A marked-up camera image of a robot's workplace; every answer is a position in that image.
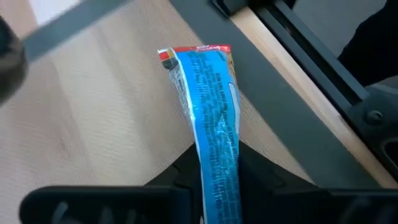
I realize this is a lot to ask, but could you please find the blue granola bar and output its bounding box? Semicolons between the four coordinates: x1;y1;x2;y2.
157;44;243;224

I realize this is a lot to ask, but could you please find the black frame bracket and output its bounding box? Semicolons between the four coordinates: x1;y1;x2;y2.
338;85;398;184

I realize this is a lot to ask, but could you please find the black bulky object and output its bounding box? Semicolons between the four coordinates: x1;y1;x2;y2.
337;0;398;88

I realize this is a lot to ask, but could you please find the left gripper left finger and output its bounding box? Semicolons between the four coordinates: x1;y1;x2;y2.
19;142;206;224

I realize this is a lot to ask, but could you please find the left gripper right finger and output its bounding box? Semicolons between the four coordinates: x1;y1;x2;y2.
238;141;398;224

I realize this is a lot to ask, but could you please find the translucent baking mat black border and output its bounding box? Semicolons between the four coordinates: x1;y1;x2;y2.
0;0;385;190

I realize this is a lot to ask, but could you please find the black aluminium table frame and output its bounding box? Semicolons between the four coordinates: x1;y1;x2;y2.
211;0;398;184

